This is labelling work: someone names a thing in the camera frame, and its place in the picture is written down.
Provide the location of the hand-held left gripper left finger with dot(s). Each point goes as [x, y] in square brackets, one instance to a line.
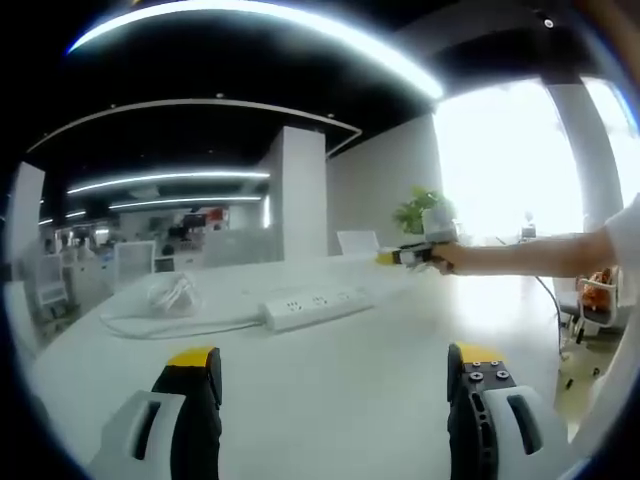
[150, 435]

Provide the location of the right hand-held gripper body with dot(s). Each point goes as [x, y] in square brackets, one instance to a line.
[441, 227]

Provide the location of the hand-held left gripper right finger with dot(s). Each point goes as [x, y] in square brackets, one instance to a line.
[500, 430]

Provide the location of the white power strip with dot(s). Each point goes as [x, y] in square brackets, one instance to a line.
[315, 307]

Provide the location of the white desk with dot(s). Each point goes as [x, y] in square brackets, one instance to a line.
[325, 380]

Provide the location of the straight ceiling light strip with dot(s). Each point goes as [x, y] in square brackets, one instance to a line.
[170, 179]
[185, 202]

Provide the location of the curved ceiling light strip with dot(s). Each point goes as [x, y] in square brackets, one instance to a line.
[250, 15]

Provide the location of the person's right hand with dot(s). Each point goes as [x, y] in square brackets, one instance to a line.
[455, 259]

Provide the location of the green potted plant white pot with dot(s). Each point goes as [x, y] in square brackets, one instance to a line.
[415, 210]

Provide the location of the white chair back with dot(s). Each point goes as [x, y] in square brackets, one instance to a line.
[357, 242]

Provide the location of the white wheeled office chair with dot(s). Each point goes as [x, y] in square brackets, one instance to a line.
[595, 320]

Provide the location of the clear plastic bag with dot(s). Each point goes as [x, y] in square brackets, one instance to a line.
[165, 282]

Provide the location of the orange patterned cloth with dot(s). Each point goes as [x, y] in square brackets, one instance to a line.
[597, 290]

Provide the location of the grey mesh office chair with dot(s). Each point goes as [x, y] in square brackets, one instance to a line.
[135, 260]

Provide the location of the white frame office chair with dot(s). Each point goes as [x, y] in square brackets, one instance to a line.
[52, 285]

